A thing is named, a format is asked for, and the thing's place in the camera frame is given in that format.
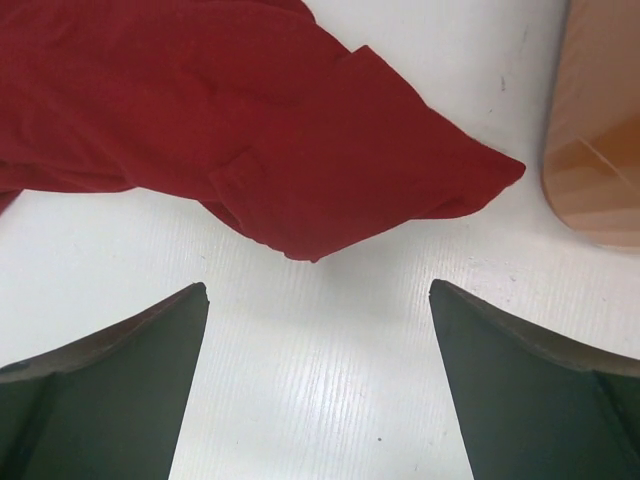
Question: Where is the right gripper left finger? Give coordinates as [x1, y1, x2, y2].
[1, 283, 209, 479]

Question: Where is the orange plastic basket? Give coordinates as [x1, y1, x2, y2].
[541, 0, 639, 253]

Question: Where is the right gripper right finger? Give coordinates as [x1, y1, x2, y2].
[429, 280, 639, 479]

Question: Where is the red t-shirt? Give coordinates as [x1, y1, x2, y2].
[1, 1, 525, 262]

